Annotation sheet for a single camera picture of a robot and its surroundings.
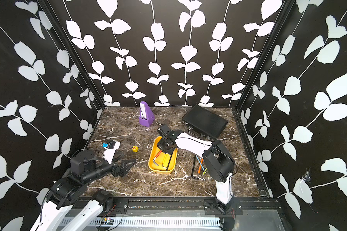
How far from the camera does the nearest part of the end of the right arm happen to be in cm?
66

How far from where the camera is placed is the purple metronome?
1.00 meters

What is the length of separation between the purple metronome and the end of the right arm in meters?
0.30
